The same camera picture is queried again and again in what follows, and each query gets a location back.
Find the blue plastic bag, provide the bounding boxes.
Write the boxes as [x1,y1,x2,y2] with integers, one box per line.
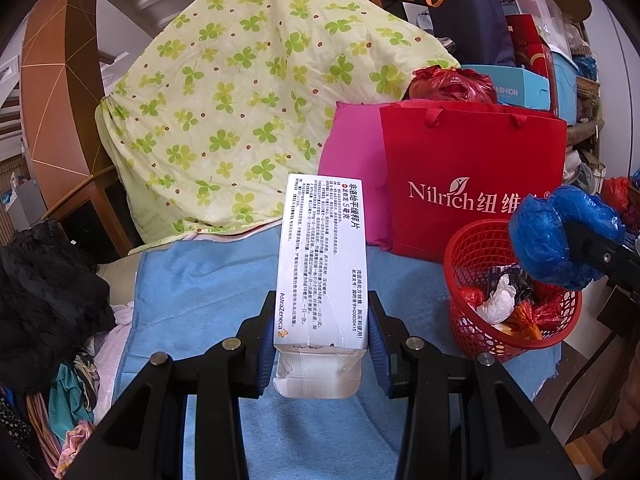
[509,185,626,291]

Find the curved brown wooden panel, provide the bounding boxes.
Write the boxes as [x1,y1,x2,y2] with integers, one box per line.
[20,0,136,256]

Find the small red plastic bag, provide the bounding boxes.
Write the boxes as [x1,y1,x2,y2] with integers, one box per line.
[600,176,631,213]

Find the red plastic wrapper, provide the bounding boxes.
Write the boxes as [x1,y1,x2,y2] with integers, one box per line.
[529,287,570,332]

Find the orange candy wrapper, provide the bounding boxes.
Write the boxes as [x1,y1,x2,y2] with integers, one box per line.
[509,304,544,342]

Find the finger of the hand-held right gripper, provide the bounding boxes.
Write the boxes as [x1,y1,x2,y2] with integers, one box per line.
[565,220,640,301]

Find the red paper shopping bag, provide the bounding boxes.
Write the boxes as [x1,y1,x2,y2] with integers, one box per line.
[379,101,568,263]

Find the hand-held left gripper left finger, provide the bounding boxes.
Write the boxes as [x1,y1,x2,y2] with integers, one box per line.
[62,292,278,480]

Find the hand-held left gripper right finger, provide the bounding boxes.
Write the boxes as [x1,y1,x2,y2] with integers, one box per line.
[367,290,581,480]

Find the white wrapper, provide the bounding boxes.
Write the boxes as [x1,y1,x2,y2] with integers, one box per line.
[475,274,517,325]

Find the black silver foil wrapper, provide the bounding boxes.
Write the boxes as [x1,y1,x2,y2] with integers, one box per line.
[487,265,537,303]

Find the light blue cloth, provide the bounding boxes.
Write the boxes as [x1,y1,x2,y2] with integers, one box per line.
[112,225,561,480]

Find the red gift box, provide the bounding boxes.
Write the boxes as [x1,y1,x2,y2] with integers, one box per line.
[505,14,557,78]

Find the white medicine box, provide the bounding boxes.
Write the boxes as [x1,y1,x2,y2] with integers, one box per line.
[272,172,371,400]

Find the navy fabric bag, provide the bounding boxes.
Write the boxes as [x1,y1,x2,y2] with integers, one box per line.
[425,0,517,67]

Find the teal cloth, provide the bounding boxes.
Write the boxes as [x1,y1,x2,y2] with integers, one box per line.
[47,362,96,441]

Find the red plastic mesh basket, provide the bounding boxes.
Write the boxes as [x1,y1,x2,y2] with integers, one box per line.
[443,219,583,363]

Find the blue plastic storage bin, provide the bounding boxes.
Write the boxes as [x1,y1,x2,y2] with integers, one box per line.
[550,52,582,123]

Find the light blue cardboard box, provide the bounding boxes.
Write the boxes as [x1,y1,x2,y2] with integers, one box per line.
[457,64,551,111]

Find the green clover print blanket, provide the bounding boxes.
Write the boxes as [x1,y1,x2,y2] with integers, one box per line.
[95,0,461,248]

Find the pink cushion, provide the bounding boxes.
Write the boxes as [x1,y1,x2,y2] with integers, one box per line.
[317,101,396,251]

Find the black crumpled cloth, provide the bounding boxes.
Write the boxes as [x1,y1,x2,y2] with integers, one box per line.
[0,220,116,393]

